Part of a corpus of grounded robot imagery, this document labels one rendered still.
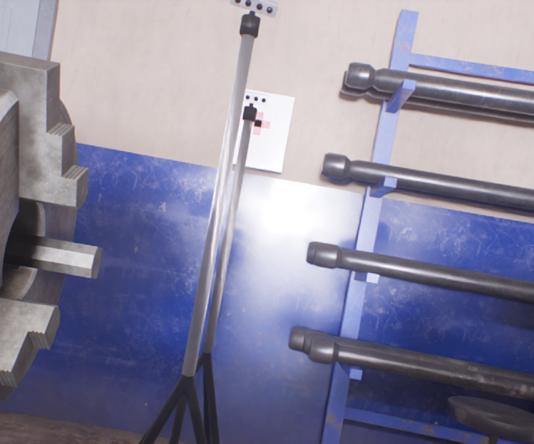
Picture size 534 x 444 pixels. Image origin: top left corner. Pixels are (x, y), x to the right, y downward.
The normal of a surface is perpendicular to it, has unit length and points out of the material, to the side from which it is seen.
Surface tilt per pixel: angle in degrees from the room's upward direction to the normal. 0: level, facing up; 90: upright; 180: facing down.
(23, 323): 54
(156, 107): 90
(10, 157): 90
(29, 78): 114
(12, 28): 90
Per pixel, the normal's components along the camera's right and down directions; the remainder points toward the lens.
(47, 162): -0.10, 0.41
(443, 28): -0.03, 0.02
